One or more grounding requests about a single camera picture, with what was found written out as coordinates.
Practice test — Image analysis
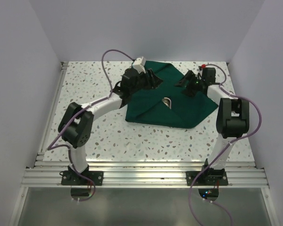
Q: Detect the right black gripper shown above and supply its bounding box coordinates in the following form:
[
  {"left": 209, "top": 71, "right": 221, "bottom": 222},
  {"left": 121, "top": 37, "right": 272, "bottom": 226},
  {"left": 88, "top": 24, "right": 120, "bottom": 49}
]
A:
[{"left": 174, "top": 71, "right": 204, "bottom": 98}]

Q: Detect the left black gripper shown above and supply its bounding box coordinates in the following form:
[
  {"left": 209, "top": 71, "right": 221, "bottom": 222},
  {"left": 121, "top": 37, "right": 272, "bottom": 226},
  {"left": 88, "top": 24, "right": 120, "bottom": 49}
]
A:
[{"left": 130, "top": 68, "right": 163, "bottom": 94}]

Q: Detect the stainless steel tray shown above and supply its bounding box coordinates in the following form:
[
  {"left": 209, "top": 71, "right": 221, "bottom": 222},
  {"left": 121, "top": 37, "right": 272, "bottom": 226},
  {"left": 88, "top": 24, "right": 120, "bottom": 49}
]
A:
[{"left": 162, "top": 97, "right": 172, "bottom": 109}]

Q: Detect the green surgical cloth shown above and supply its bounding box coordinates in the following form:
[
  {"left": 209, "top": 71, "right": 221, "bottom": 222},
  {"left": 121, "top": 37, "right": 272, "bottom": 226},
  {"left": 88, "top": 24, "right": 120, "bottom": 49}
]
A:
[{"left": 125, "top": 61, "right": 218, "bottom": 129}]

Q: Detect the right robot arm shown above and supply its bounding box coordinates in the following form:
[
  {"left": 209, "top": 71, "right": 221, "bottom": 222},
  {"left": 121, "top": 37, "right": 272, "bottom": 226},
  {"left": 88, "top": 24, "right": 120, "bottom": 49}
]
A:
[{"left": 175, "top": 65, "right": 250, "bottom": 185}]

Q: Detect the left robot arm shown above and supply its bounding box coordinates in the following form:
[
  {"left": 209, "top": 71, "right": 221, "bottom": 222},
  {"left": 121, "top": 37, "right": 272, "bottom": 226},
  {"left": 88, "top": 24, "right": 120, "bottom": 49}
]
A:
[{"left": 58, "top": 66, "right": 163, "bottom": 185}]

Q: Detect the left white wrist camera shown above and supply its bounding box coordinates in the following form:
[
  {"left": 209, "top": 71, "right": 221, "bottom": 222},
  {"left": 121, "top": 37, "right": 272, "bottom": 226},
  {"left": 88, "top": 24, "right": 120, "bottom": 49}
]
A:
[{"left": 132, "top": 57, "right": 146, "bottom": 73}]

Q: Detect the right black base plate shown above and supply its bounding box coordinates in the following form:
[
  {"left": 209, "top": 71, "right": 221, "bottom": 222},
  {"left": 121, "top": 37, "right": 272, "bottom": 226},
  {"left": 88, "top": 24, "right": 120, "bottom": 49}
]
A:
[{"left": 185, "top": 169, "right": 229, "bottom": 186}]

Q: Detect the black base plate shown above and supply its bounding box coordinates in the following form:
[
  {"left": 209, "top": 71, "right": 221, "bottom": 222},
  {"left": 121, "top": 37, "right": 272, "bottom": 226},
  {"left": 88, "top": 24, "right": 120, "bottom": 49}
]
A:
[
  {"left": 59, "top": 169, "right": 104, "bottom": 186},
  {"left": 185, "top": 169, "right": 229, "bottom": 186}
]

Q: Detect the aluminium left side rail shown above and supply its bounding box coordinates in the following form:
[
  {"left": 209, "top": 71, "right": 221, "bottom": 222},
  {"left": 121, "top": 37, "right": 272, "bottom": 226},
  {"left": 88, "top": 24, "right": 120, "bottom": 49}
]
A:
[{"left": 35, "top": 62, "right": 69, "bottom": 161}]

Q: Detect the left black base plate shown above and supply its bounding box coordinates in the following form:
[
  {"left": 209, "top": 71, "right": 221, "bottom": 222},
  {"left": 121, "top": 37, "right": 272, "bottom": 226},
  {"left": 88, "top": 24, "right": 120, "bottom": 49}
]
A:
[{"left": 59, "top": 169, "right": 104, "bottom": 186}]

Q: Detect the aluminium front rail frame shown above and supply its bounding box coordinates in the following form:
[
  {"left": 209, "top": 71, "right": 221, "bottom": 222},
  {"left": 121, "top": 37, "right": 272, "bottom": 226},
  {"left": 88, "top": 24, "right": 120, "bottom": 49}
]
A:
[{"left": 21, "top": 161, "right": 269, "bottom": 188}]

